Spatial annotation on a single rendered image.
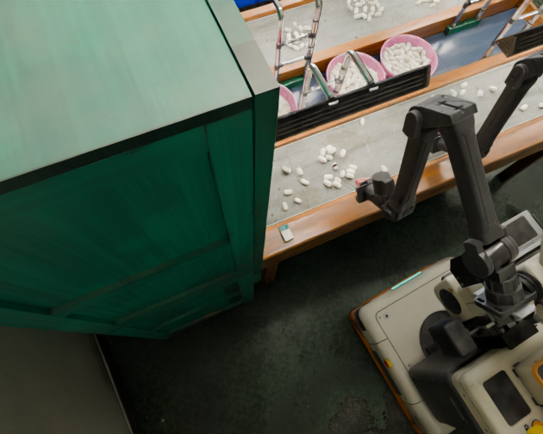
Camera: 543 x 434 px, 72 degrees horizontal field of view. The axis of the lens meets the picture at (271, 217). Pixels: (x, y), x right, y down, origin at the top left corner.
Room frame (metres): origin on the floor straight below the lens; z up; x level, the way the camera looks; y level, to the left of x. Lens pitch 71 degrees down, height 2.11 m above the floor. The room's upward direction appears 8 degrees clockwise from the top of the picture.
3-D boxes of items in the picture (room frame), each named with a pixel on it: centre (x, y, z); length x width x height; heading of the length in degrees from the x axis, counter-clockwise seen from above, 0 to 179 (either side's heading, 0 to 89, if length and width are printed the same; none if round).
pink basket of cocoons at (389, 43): (1.34, -0.53, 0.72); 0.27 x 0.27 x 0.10
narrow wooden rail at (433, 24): (1.42, -0.35, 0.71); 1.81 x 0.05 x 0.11; 121
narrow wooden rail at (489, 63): (1.14, -0.52, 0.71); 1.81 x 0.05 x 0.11; 121
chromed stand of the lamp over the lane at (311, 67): (0.89, -0.17, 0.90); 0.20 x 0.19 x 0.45; 121
